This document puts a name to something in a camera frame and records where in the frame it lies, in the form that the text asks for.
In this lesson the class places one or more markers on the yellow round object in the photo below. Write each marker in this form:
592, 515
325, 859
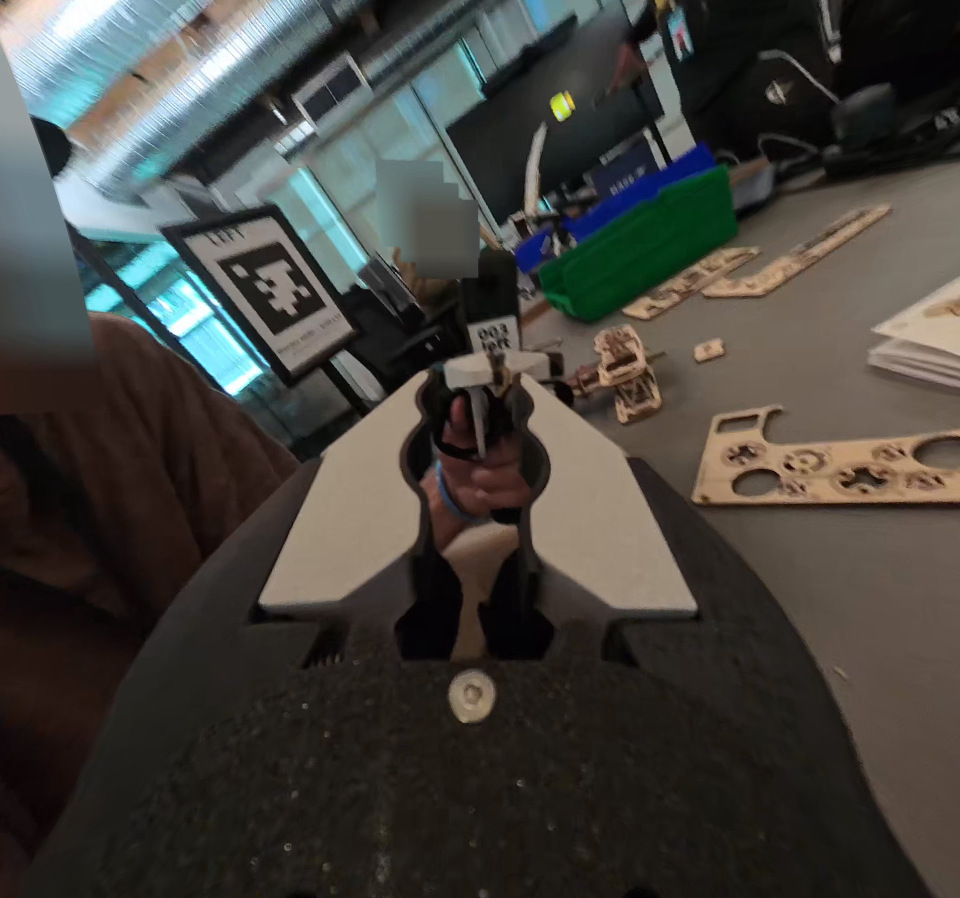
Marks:
562, 104

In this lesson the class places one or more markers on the instruction booklet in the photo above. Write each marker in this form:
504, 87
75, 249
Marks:
919, 350

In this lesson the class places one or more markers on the person's left hand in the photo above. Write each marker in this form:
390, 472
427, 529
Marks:
487, 482

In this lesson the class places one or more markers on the black partition board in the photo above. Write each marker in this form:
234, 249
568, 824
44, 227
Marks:
525, 125

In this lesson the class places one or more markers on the blue wristband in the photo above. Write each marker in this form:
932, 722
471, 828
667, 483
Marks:
444, 493

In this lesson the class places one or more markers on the wooden sheet with round cutouts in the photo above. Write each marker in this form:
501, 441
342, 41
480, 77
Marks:
821, 494

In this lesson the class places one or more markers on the small wooden sheet piece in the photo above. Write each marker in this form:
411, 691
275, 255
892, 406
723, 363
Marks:
709, 350

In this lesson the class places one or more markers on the ceiling air conditioner unit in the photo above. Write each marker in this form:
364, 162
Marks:
330, 92

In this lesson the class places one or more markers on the long wooden part sheet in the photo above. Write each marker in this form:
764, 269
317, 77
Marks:
810, 249

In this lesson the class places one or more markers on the wooden pieces bottom left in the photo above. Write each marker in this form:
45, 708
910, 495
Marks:
622, 365

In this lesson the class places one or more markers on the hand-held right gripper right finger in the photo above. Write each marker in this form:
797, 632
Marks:
607, 530

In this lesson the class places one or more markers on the person's brown clothing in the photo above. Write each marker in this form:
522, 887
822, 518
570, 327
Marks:
112, 500

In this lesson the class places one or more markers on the blue plastic bin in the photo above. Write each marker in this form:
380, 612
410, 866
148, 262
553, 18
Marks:
675, 178

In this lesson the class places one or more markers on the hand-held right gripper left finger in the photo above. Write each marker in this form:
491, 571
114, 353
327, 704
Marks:
341, 530

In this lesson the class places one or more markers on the grey desk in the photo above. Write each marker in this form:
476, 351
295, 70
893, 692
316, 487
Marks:
825, 598

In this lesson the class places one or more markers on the grey flat device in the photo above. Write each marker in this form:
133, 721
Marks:
754, 189

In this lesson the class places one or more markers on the green plastic bin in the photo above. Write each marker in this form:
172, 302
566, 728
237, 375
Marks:
637, 253

